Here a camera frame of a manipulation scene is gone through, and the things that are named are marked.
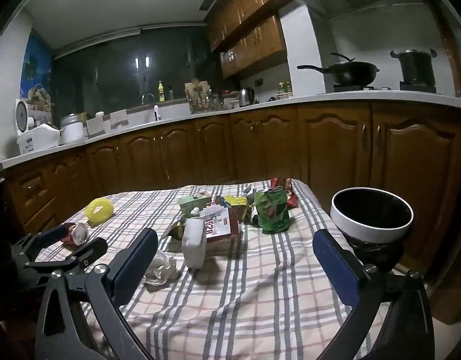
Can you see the white rectangular box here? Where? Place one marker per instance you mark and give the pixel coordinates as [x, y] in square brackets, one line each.
[195, 243]

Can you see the kitchen faucet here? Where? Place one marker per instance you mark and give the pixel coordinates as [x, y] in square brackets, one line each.
[155, 110]

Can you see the wooden wall cabinets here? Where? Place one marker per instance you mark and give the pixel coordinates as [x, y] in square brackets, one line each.
[253, 33]

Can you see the metal lidded container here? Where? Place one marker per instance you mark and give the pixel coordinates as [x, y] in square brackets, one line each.
[72, 129]

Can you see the grey kitchen countertop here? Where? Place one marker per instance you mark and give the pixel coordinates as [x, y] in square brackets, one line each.
[253, 108]

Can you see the crumpled clear plastic wrap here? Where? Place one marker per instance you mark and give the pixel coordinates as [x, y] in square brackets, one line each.
[161, 270]

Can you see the wooden utensil holder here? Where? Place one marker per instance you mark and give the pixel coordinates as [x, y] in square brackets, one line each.
[196, 95]

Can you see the yellow round object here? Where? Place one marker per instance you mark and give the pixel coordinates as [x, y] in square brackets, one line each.
[99, 210]

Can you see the yellow oil bottle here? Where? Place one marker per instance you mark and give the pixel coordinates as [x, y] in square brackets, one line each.
[161, 92]

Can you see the black stock pot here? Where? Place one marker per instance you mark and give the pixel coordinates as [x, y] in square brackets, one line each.
[414, 65]

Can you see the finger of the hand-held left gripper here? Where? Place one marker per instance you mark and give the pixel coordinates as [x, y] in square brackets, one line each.
[84, 255]
[52, 234]

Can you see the checked tablecloth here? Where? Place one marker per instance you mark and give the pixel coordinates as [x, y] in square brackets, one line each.
[234, 300]

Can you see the ceiling air vent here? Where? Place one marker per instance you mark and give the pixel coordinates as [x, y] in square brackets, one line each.
[206, 3]

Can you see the white round bin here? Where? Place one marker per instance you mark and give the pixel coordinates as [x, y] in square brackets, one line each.
[371, 228]

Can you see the red and white carton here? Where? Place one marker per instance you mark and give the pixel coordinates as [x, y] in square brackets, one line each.
[225, 225]

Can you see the white rice cooker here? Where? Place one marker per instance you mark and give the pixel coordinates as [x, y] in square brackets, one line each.
[22, 116]

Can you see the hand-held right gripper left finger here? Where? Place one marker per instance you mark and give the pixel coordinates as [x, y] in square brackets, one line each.
[136, 258]

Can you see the white box appliance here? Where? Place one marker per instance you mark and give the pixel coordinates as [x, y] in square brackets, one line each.
[39, 138]

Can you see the small green box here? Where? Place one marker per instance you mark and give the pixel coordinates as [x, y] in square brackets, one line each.
[195, 200]

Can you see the blue wall poster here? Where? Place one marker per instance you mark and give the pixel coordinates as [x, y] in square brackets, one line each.
[37, 67]

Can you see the red snack packet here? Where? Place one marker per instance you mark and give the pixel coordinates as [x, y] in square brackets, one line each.
[288, 193]

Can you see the green snack bag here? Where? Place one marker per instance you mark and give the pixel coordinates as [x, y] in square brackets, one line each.
[271, 210]

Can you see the black wok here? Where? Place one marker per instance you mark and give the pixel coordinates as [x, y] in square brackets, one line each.
[350, 71]

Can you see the red orange snack wrapper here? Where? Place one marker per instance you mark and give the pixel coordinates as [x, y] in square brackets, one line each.
[75, 233]

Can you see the dark kitchen window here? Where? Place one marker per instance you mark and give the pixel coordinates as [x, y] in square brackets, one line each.
[121, 71]

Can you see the steel electric kettle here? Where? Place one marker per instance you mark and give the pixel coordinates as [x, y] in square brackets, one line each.
[246, 96]

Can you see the gold foil wrapper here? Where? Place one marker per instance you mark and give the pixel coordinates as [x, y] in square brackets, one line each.
[174, 231]

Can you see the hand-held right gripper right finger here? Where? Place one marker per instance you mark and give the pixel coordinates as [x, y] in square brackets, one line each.
[335, 266]

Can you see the green condiment bottles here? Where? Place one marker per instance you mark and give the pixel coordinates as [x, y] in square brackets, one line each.
[285, 88]

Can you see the wooden base cabinets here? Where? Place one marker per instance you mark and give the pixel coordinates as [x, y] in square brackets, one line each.
[328, 150]

